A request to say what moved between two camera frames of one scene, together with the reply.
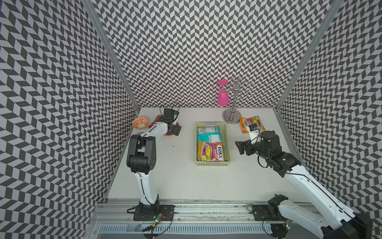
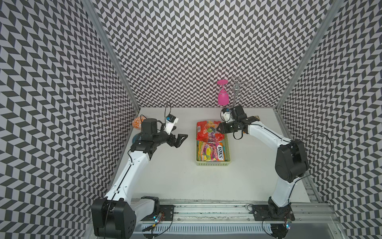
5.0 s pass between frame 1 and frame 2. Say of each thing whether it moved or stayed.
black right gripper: moved
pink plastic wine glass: stayed
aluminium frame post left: stayed
